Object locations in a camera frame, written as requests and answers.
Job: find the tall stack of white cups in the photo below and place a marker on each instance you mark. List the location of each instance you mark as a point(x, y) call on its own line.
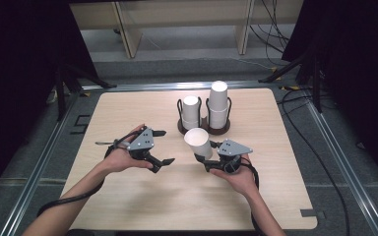
point(218, 105)

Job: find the yellow tape piece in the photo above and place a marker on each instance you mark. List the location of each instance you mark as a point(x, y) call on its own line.
point(290, 88)
point(276, 72)

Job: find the person's left hand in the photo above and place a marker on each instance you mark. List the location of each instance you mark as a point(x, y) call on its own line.
point(121, 159)

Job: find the grey tape strip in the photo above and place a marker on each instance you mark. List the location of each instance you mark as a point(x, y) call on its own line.
point(312, 213)

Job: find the black tape floor mark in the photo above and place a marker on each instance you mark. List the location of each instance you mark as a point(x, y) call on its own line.
point(82, 124)

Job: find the black tripod stand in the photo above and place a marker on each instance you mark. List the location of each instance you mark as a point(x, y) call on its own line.
point(60, 95)
point(316, 88)

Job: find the black curtain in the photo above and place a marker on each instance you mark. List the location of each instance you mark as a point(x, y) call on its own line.
point(16, 82)
point(361, 65)

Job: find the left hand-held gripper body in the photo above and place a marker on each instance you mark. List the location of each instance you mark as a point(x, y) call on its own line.
point(142, 142)

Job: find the single white paper cup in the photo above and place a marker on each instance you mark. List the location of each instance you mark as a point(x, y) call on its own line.
point(199, 144)

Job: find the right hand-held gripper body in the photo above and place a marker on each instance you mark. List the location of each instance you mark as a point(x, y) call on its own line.
point(233, 148)

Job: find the person's right hand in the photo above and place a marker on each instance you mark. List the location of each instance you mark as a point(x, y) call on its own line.
point(242, 178)

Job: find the aluminium floor rail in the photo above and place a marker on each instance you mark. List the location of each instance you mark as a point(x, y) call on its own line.
point(36, 170)
point(347, 164)

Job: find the dark double cup holder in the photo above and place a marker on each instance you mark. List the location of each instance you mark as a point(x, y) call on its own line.
point(223, 130)

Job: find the short stack of white cups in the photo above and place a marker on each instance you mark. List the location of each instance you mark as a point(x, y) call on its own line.
point(191, 113)

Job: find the beige wooden shelf unit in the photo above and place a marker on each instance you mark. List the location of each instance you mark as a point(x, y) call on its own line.
point(131, 36)

